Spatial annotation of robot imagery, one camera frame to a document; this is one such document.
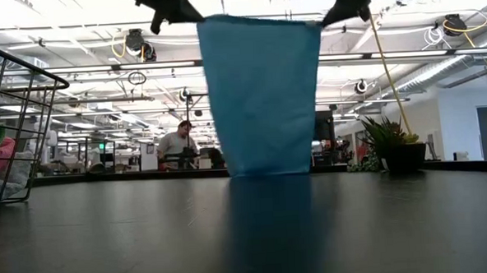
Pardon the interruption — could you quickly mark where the blue microfiber towel white tag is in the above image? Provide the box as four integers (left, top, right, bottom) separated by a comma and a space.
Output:
196, 10, 329, 181

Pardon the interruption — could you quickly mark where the black monitor screen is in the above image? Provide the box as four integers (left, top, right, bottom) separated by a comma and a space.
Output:
314, 110, 336, 141

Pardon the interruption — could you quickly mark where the person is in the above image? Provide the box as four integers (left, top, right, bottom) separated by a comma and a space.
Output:
155, 118, 202, 173

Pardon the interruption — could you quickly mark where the small potted succulent plant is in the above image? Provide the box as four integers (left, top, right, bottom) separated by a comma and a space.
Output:
345, 113, 429, 176

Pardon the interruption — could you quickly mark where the black ceiling cable reel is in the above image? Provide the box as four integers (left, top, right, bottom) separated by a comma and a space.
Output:
123, 28, 158, 63
443, 13, 469, 37

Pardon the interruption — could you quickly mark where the yellow cable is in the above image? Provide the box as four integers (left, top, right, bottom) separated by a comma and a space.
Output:
369, 12, 414, 138

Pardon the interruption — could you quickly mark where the white ring ceiling reel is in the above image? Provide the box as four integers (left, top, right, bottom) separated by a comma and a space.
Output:
353, 78, 370, 95

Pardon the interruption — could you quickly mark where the black metal frame rig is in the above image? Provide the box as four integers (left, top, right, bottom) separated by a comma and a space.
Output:
183, 91, 211, 148

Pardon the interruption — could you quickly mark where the bronze wire basket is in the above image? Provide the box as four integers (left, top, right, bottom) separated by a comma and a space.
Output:
0, 35, 76, 206

